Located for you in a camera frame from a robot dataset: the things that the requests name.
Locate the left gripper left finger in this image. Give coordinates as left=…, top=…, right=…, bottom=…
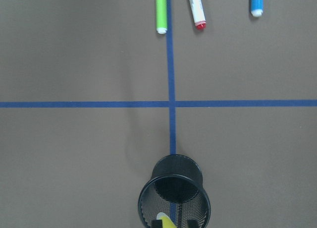
left=151, top=220, right=162, bottom=228

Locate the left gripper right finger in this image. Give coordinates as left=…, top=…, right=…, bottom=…
left=187, top=220, right=199, bottom=228

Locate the yellow highlighter pen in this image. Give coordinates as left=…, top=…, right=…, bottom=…
left=157, top=212, right=176, bottom=228

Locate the red white marker pen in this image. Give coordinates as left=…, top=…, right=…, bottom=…
left=189, top=0, right=207, bottom=30

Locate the green highlighter pen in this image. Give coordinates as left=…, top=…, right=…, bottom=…
left=156, top=0, right=167, bottom=35

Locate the blue marker pen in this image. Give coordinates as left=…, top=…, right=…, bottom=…
left=250, top=0, right=264, bottom=17

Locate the black mesh pen cup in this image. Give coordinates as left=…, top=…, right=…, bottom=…
left=138, top=154, right=211, bottom=228

